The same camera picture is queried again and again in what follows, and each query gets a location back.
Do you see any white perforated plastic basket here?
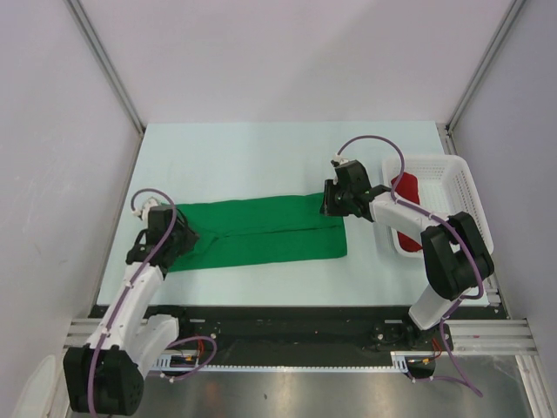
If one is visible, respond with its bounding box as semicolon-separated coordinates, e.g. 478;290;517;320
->
373;154;493;259

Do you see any left aluminium corner post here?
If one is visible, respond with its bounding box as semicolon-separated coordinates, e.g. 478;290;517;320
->
64;0;146;134

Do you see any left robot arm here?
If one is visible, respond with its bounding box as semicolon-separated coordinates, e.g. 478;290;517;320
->
63;206;199;416

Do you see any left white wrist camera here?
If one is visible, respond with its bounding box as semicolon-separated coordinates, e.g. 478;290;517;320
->
131;197;160;221

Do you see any rolled red t shirt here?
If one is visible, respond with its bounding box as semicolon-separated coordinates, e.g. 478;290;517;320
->
395;172;422;253

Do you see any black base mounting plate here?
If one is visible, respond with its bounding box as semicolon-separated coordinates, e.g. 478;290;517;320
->
89;302;508;369

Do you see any right aluminium corner post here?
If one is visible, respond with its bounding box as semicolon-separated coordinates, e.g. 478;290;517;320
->
445;0;528;135

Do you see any aluminium rail frame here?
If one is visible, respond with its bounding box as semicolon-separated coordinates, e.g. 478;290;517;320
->
64;309;556;416

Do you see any green t shirt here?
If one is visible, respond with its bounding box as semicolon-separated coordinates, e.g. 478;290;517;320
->
171;192;347;273

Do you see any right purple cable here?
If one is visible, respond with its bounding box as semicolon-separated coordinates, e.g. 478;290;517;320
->
337;135;487;301

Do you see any aluminium corner post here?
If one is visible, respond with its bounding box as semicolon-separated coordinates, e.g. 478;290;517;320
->
445;0;528;135
64;0;146;134

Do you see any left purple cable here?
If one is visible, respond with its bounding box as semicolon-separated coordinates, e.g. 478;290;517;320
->
89;187;178;415

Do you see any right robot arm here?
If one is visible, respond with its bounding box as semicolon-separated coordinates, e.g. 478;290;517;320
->
320;158;494;349

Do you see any white slotted cable duct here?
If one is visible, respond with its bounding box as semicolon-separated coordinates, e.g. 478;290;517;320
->
147;351;436;374

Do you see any purple cable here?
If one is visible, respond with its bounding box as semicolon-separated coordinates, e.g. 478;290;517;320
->
89;187;178;415
337;135;487;301

